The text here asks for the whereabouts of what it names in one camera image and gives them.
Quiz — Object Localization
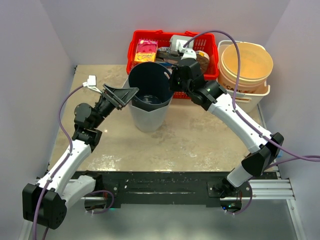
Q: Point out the dark blue bucket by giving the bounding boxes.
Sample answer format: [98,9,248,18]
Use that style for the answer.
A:
[128,62,174,112]

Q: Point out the white octagonal bin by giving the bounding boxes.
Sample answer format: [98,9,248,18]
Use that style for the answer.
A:
[125,79,172,133]

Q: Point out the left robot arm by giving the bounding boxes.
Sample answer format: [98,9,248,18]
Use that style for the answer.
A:
[22,82,139,230]

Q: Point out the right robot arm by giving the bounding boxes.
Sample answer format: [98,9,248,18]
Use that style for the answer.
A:
[169,58,284,198]

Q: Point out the red plastic shopping basket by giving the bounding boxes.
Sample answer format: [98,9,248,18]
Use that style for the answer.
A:
[126,29,220,100]

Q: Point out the dark flat box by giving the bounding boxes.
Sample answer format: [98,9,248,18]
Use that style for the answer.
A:
[156,51,181,65]

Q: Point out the grey white device box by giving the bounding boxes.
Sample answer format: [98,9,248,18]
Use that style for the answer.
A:
[168,34,194,55]

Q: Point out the pink yellow snack box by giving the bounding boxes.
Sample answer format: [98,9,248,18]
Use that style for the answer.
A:
[133,39,158,63]

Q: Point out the orange translucent bucket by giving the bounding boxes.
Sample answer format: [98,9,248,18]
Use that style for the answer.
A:
[217,42,274,94]

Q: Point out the white perforated storage basket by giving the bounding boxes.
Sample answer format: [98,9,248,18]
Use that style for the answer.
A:
[217,40,271,113]

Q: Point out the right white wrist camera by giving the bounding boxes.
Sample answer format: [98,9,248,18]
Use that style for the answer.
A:
[177,45,197,60]

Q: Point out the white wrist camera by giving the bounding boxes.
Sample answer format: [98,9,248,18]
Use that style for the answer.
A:
[177,45,197,60]
[82,75,102,94]

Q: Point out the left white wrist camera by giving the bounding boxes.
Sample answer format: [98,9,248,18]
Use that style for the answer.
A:
[82,75,102,94]

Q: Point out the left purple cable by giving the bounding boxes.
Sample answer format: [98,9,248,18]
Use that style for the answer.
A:
[32,83,88,240]

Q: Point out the purple cable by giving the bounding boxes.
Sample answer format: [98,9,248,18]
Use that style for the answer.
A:
[183,30,320,162]
[32,83,88,240]

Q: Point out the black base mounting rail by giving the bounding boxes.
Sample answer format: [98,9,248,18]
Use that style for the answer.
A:
[63,170,276,210]

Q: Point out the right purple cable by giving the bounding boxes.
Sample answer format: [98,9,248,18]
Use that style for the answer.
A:
[183,30,320,162]

